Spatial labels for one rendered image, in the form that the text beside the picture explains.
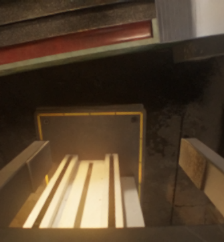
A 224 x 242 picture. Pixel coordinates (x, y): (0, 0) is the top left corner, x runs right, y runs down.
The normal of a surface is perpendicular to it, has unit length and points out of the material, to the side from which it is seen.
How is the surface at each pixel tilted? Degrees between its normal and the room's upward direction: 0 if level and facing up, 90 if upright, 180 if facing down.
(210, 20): 62
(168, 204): 0
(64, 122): 0
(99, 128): 0
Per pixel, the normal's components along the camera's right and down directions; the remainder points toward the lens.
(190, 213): 0.00, 0.25
